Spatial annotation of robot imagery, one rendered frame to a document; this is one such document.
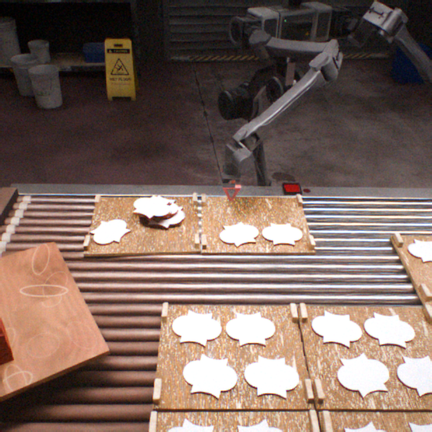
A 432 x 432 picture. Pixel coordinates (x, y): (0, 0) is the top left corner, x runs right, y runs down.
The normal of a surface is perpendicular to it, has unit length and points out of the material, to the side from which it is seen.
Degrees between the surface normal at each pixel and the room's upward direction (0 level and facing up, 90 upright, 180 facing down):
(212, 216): 0
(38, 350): 0
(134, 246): 0
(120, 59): 74
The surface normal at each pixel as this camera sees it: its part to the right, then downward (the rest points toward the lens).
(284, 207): 0.03, -0.80
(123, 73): 0.06, 0.40
